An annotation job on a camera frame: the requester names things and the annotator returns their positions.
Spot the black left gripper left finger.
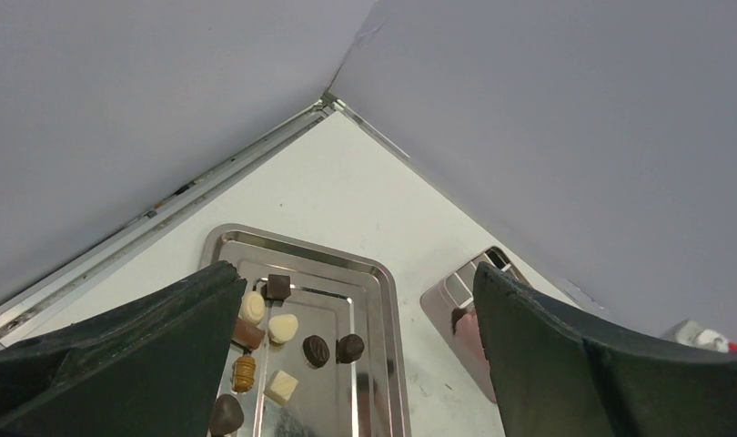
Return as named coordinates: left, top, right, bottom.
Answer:
left=0, top=261, right=247, bottom=436

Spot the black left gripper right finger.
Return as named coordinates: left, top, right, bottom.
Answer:
left=473, top=263, right=737, bottom=436

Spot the dark dome chocolate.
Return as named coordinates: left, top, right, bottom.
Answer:
left=208, top=394, right=245, bottom=436

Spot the brown ridged chocolate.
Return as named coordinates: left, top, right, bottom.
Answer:
left=231, top=355, right=256, bottom=393

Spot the dark brown square chocolate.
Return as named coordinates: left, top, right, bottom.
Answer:
left=231, top=318, right=267, bottom=351

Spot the white heart chocolate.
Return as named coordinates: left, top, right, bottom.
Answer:
left=267, top=313, right=299, bottom=345
left=239, top=290, right=267, bottom=326

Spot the pink grid chocolate box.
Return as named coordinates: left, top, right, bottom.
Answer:
left=419, top=246, right=529, bottom=403

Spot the white square chocolate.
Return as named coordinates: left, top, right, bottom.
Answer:
left=264, top=370, right=298, bottom=407

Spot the dark oval chocolate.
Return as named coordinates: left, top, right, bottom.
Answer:
left=302, top=335, right=330, bottom=369

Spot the dark round chocolate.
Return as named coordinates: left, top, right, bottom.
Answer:
left=335, top=333, right=365, bottom=364

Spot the large steel tray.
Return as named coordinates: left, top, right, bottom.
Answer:
left=200, top=224, right=410, bottom=436

